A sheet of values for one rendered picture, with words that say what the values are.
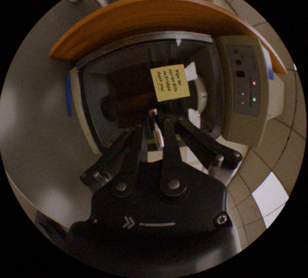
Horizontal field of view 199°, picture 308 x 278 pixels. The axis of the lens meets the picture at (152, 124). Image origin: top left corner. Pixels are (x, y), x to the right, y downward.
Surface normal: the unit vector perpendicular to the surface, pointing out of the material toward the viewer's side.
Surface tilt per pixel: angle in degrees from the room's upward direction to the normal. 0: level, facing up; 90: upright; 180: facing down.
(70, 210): 0
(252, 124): 135
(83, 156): 0
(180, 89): 90
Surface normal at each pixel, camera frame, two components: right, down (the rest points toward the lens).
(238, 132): -0.72, 0.36
